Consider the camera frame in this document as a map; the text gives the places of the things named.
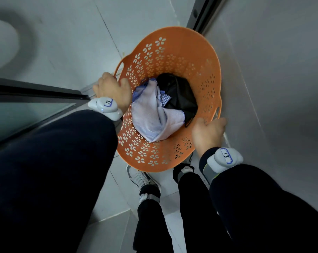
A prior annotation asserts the person's right hand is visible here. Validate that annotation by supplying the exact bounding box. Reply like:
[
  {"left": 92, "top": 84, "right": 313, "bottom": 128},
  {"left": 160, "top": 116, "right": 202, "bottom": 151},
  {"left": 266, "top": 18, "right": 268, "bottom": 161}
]
[{"left": 192, "top": 117, "right": 227, "bottom": 157}]

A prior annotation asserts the person's left hand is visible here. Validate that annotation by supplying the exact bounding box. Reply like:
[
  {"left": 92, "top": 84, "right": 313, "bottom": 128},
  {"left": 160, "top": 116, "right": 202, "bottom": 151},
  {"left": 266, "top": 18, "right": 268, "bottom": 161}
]
[{"left": 92, "top": 72, "right": 133, "bottom": 114}]

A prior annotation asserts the orange plastic laundry basket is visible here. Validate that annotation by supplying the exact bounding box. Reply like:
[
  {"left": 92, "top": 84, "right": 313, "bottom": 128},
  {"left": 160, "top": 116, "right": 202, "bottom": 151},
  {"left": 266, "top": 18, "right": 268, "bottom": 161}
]
[{"left": 114, "top": 26, "right": 223, "bottom": 173}]

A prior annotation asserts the person's right forearm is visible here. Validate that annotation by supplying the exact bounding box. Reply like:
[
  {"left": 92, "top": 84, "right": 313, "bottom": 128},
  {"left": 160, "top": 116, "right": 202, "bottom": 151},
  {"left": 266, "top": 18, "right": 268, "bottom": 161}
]
[{"left": 199, "top": 147, "right": 318, "bottom": 253}]

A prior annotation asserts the person's left forearm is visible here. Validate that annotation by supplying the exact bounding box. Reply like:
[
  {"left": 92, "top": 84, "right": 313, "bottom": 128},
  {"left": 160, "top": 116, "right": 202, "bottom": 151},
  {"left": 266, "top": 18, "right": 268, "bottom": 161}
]
[{"left": 0, "top": 110, "right": 119, "bottom": 253}]

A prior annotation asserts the white left wrist tracker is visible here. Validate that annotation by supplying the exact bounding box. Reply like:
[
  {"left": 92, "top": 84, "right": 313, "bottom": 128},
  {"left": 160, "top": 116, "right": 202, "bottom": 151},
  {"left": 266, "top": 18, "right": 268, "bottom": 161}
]
[{"left": 88, "top": 96, "right": 123, "bottom": 121}]

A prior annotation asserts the white wrist tracker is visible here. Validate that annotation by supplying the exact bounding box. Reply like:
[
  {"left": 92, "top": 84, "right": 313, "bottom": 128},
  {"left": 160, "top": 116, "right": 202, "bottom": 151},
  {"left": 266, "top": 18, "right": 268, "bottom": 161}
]
[
  {"left": 88, "top": 96, "right": 123, "bottom": 121},
  {"left": 203, "top": 147, "right": 244, "bottom": 184}
]

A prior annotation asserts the black garment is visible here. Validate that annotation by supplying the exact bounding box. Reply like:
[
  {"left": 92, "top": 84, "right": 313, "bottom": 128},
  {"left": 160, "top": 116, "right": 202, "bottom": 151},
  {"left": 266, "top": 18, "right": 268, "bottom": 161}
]
[{"left": 156, "top": 73, "right": 198, "bottom": 127}]

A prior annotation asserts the black right shoe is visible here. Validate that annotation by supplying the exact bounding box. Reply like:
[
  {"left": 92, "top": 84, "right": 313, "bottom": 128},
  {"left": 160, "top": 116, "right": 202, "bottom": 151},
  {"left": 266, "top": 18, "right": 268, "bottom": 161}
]
[{"left": 178, "top": 153, "right": 194, "bottom": 167}]

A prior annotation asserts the blue checked garment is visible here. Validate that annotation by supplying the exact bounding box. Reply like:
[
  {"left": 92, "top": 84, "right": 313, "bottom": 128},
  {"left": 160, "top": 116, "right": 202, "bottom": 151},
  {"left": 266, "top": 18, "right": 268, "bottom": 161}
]
[{"left": 132, "top": 77, "right": 173, "bottom": 108}]

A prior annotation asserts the white right wrist tracker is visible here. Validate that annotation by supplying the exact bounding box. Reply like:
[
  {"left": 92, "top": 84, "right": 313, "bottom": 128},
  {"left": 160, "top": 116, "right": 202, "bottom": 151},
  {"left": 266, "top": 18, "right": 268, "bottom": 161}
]
[{"left": 203, "top": 147, "right": 244, "bottom": 184}]

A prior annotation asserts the pale lavender garment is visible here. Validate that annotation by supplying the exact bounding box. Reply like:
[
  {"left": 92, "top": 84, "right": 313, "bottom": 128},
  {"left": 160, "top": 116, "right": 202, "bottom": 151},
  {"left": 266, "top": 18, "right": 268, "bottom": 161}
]
[{"left": 131, "top": 79, "right": 186, "bottom": 143}]

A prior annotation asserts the white grey left sneaker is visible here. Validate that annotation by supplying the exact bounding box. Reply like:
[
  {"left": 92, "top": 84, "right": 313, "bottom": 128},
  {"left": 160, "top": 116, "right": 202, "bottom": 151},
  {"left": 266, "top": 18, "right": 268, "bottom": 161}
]
[{"left": 126, "top": 165, "right": 161, "bottom": 193}]

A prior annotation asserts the white left ankle tracker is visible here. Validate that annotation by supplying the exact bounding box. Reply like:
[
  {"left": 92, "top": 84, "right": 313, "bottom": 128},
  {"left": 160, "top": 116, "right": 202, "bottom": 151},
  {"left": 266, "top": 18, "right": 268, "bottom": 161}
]
[{"left": 138, "top": 193, "right": 161, "bottom": 204}]

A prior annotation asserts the person's right leg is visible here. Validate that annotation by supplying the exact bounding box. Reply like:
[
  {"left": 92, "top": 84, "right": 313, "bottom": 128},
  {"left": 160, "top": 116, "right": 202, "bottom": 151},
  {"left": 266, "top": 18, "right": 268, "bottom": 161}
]
[{"left": 173, "top": 163, "right": 232, "bottom": 253}]

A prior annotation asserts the person's leg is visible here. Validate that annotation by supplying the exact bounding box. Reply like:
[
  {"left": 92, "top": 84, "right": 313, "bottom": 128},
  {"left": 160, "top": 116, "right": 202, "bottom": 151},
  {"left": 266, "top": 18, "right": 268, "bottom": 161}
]
[
  {"left": 133, "top": 185, "right": 174, "bottom": 253},
  {"left": 173, "top": 163, "right": 232, "bottom": 253}
]

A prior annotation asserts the black framed glass door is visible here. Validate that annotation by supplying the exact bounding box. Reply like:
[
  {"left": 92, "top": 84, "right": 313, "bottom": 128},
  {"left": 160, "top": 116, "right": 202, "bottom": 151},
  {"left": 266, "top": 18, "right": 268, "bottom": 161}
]
[{"left": 0, "top": 76, "right": 91, "bottom": 152}]

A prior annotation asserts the black door track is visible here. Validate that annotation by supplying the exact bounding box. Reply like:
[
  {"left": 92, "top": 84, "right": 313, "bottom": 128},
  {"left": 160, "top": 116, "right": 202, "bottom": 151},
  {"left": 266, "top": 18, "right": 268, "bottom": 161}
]
[{"left": 186, "top": 0, "right": 224, "bottom": 34}]

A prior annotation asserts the person's left leg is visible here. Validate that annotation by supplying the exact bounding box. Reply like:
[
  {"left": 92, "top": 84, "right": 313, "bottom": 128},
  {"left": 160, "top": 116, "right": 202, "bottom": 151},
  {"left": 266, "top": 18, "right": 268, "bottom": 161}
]
[{"left": 133, "top": 185, "right": 174, "bottom": 253}]

